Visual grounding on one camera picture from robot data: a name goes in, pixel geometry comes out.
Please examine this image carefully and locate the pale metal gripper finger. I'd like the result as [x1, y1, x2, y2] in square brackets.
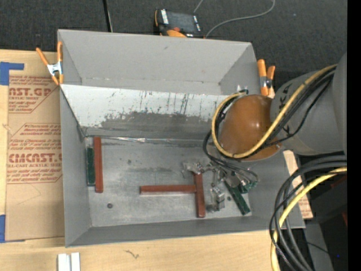
[182, 161, 205, 180]
[206, 187, 227, 212]

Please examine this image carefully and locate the red-brown flat block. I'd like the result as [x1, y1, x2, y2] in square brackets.
[93, 136, 104, 194]
[139, 184, 197, 195]
[193, 173, 206, 218]

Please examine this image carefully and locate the dark green flat block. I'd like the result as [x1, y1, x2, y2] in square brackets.
[85, 146, 95, 187]
[224, 179, 252, 216]

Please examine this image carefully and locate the grey metal bin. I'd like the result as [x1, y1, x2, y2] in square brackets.
[57, 29, 306, 248]

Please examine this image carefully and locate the brown cardboard board, red print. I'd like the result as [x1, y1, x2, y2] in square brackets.
[0, 49, 66, 243]

